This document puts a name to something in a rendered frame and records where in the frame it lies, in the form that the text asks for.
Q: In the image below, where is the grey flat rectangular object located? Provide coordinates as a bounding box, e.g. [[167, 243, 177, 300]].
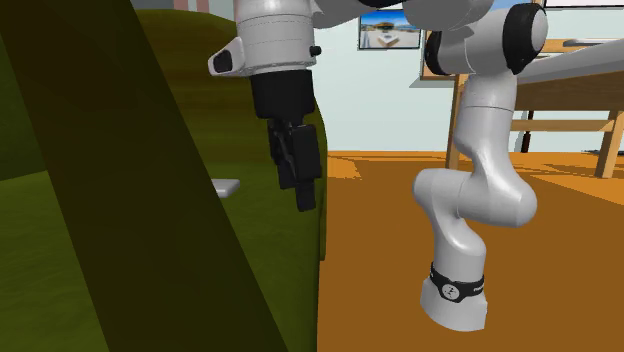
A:
[[210, 178, 241, 199]]

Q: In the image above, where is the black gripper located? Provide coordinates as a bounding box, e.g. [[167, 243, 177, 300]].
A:
[[249, 69, 323, 213]]

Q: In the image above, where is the green sofa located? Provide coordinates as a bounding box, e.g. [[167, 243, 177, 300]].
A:
[[0, 0, 329, 352]]

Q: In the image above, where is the wooden table with grey top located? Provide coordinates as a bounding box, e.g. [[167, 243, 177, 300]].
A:
[[444, 37, 624, 180]]

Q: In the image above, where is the framed wall picture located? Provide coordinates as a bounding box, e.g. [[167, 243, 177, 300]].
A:
[[358, 8, 422, 51]]

